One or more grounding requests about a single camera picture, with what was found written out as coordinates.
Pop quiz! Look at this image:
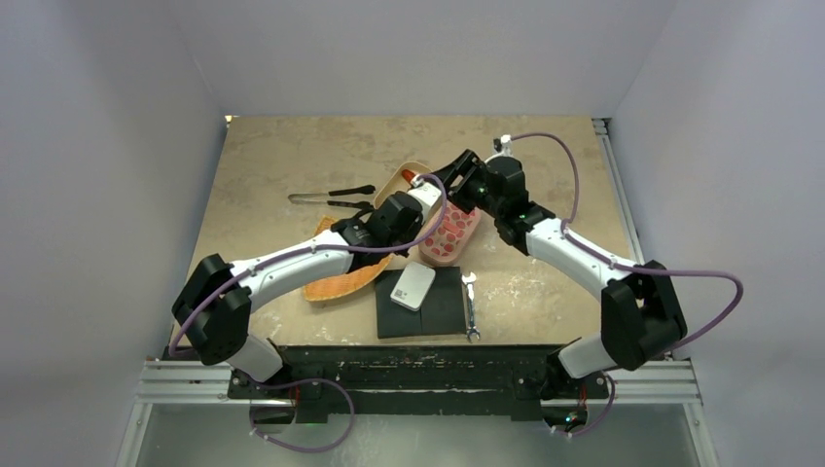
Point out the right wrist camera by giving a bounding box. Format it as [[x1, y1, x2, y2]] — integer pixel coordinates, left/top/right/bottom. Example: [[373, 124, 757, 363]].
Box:
[[484, 134, 512, 163]]

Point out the right black foam block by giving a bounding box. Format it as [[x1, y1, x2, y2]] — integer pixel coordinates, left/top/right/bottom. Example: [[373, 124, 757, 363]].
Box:
[[419, 267, 466, 336]]

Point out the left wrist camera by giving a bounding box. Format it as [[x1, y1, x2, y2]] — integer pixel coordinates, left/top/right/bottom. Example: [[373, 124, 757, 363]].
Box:
[[407, 174, 443, 220]]

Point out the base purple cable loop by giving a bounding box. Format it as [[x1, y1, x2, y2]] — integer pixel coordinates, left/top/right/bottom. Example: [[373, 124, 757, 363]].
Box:
[[247, 377, 358, 452]]

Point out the cream lunch box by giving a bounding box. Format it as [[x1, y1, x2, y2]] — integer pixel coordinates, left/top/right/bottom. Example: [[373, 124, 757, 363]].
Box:
[[373, 161, 431, 208]]

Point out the pink lunch box lid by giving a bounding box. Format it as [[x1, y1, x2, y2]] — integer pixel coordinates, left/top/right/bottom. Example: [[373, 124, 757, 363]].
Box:
[[417, 203, 483, 267]]

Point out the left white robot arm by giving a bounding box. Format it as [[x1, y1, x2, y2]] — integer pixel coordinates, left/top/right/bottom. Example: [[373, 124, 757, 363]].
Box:
[[168, 176, 444, 398]]

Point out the silver open-end wrench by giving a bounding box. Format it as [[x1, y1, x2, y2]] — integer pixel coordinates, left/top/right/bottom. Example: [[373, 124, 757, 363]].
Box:
[[461, 272, 481, 343]]

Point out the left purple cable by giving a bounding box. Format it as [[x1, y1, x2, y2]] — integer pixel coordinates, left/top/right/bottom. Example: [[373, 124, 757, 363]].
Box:
[[168, 173, 449, 362]]

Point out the black foam block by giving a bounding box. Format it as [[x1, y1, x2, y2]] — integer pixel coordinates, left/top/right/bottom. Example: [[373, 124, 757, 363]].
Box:
[[419, 267, 466, 336], [375, 269, 423, 340]]

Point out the left black foam block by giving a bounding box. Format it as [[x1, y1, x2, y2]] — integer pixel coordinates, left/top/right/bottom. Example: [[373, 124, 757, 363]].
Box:
[[375, 269, 423, 340]]

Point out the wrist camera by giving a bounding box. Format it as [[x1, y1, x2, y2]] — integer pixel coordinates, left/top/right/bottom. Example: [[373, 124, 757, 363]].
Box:
[[484, 134, 512, 163], [407, 174, 443, 220]]

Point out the white power bank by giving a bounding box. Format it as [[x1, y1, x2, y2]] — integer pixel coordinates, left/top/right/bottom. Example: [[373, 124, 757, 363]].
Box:
[[390, 262, 436, 311]]

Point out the woven bamboo basket tray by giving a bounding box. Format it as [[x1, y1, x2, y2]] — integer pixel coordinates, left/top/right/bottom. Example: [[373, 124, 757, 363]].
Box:
[[303, 256, 391, 303]]

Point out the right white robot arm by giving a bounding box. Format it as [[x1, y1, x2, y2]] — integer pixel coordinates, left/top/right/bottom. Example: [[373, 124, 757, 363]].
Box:
[[433, 150, 688, 396]]

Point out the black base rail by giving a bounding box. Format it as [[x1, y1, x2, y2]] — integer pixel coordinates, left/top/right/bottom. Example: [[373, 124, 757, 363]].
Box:
[[228, 344, 611, 427]]

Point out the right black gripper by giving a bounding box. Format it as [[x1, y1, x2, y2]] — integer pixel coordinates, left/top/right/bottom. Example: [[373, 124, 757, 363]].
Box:
[[424, 150, 503, 220]]

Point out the pink lunch box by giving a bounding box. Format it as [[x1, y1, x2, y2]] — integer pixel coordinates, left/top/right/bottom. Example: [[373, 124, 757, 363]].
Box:
[[417, 219, 480, 268]]

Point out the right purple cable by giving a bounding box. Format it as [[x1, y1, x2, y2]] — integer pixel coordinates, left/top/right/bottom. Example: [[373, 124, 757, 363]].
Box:
[[499, 131, 745, 359]]

